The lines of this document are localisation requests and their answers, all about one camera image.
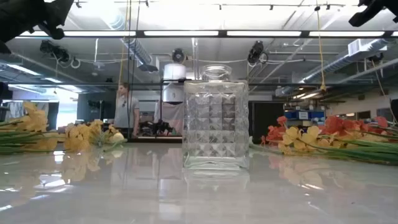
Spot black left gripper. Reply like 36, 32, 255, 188
0, 0, 75, 54

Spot red artificial flower bunch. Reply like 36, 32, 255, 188
320, 115, 398, 147
261, 115, 289, 146

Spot green stem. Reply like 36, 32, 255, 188
105, 131, 128, 153

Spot square faceted glass vase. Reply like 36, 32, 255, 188
182, 63, 251, 171

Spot black ceiling-mounted device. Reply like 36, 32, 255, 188
171, 48, 187, 65
39, 39, 71, 63
247, 40, 269, 65

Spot patterned fabric screen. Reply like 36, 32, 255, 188
6, 101, 25, 121

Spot blue storage bins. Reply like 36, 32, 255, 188
283, 109, 326, 123

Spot person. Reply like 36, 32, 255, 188
113, 82, 141, 139

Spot overhead LED light bar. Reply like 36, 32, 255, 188
14, 29, 398, 39

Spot white cylindrical tank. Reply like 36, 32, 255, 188
162, 63, 187, 104

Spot black cabinet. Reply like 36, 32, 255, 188
248, 101, 284, 144

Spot silver ventilation duct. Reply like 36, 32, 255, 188
275, 37, 398, 98
123, 37, 154, 67

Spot yellow hanging cord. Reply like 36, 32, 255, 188
314, 4, 328, 93

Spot black hanging cable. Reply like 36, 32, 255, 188
126, 0, 132, 138

